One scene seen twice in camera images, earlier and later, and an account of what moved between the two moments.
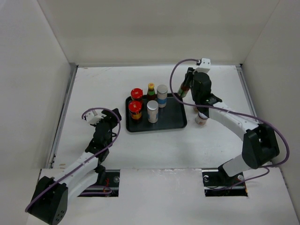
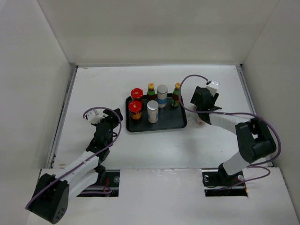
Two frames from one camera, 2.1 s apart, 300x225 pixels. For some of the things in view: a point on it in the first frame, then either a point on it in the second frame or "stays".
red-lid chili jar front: (135, 107) stays
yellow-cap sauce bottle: (183, 89) -> (175, 101)
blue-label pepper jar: (161, 91) stays
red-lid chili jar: (137, 93) stays
